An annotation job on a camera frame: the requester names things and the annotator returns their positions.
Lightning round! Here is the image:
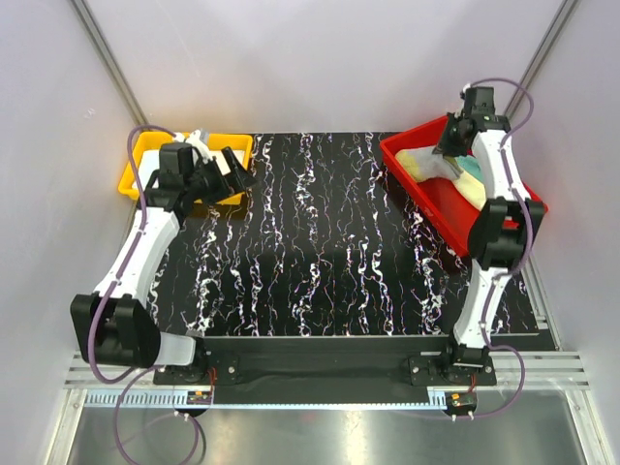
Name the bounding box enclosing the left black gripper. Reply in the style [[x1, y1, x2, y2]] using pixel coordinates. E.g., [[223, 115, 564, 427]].
[[185, 147, 258, 207]]

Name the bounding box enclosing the yellow-green towel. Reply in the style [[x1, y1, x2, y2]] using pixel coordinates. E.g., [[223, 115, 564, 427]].
[[395, 147, 486, 210]]

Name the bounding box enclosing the light blue towel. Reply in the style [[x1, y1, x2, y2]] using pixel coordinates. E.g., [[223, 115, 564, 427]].
[[138, 149, 160, 187]]

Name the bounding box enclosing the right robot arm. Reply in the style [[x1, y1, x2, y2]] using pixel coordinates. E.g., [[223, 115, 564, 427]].
[[432, 81, 545, 386]]

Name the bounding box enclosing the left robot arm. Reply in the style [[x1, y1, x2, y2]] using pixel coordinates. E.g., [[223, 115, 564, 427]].
[[70, 139, 256, 384]]

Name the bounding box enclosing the grey towel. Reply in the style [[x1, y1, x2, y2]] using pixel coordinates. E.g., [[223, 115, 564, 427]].
[[417, 147, 464, 181]]

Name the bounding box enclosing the teal patterned towel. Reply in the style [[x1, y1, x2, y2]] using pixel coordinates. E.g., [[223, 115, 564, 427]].
[[456, 155, 482, 180]]

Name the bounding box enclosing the red plastic bin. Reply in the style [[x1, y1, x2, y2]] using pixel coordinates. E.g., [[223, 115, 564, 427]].
[[381, 113, 547, 270]]

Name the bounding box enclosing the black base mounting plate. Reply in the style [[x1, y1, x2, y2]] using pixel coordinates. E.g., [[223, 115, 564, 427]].
[[154, 335, 497, 388]]

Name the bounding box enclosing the left small electronics board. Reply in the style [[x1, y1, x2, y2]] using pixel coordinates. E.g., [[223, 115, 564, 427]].
[[187, 388, 214, 405]]

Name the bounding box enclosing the small electronics board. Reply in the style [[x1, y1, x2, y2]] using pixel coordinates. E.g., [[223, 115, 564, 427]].
[[447, 391, 478, 411], [187, 388, 214, 405]]

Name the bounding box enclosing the right small electronics board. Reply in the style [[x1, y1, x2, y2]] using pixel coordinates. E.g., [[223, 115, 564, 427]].
[[447, 391, 478, 411]]

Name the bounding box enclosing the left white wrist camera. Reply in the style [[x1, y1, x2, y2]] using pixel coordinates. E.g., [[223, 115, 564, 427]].
[[173, 129, 231, 175]]

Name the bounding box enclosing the left corner aluminium post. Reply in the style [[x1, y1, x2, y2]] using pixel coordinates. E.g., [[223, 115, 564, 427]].
[[68, 0, 148, 125]]

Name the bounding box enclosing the corner aluminium post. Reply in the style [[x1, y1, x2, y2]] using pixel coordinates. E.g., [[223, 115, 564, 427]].
[[68, 0, 148, 125], [497, 0, 581, 128]]

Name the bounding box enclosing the right corner aluminium post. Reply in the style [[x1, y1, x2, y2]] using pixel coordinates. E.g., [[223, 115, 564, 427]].
[[497, 0, 581, 128]]

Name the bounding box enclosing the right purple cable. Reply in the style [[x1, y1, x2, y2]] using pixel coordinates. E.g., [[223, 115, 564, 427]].
[[449, 77, 537, 420]]

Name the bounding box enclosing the aluminium frame rail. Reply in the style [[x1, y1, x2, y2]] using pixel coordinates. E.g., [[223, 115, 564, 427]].
[[64, 353, 589, 411]]

